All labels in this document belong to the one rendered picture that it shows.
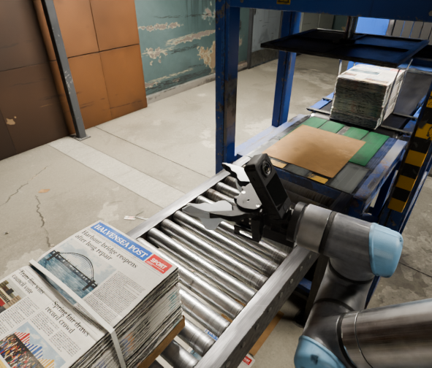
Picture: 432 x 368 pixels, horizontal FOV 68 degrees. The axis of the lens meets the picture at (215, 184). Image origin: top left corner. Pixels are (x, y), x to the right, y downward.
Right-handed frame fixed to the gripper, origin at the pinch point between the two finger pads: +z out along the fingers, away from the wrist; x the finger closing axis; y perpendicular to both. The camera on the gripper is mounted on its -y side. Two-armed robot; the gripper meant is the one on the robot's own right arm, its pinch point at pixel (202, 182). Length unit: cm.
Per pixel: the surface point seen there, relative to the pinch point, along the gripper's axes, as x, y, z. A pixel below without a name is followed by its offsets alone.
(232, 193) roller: 49, 51, 21
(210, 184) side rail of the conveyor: 49, 51, 32
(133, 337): -24.0, 25.6, 4.8
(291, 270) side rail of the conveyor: 21, 47, -15
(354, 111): 149, 57, -7
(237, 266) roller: 13.8, 46.1, 0.8
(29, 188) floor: 54, 132, 225
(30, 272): -26.0, 17.2, 30.3
